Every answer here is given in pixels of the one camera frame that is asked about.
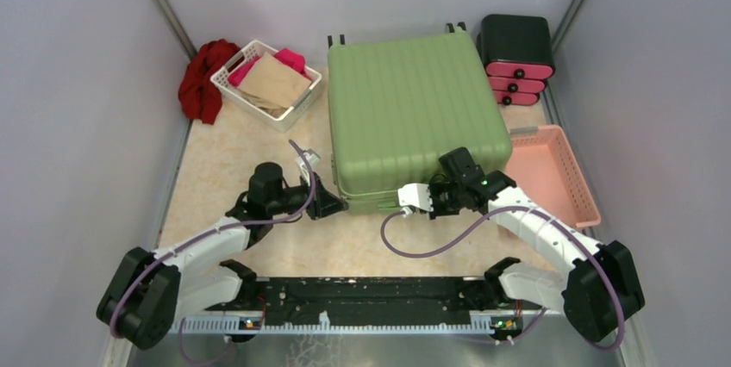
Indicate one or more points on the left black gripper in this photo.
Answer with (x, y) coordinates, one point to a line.
(323, 202)

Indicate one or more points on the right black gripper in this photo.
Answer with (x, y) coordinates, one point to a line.
(437, 210)

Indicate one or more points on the green hard-shell suitcase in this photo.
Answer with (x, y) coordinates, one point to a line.
(396, 106)

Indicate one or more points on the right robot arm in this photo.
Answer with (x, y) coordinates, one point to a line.
(594, 285)

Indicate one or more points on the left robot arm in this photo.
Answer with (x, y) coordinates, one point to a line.
(152, 290)

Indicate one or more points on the pink plastic basket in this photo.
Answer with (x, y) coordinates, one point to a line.
(544, 165)

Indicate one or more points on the tan folded cloth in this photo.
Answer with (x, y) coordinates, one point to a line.
(272, 86)

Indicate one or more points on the pink folded cloth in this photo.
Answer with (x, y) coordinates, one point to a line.
(285, 56)

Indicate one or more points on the black pink drawer cabinet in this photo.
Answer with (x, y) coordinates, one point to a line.
(517, 56)

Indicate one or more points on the white plastic basket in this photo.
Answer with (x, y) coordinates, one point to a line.
(247, 53)

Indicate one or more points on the red cloth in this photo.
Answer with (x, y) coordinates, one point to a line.
(198, 97)

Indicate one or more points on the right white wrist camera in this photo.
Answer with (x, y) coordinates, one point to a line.
(414, 197)

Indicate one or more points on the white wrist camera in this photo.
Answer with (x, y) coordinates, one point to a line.
(414, 197)
(306, 163)

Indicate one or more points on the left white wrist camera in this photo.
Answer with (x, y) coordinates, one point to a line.
(306, 163)

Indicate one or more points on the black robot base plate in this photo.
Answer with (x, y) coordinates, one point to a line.
(372, 301)

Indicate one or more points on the aluminium frame rail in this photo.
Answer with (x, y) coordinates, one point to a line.
(252, 323)

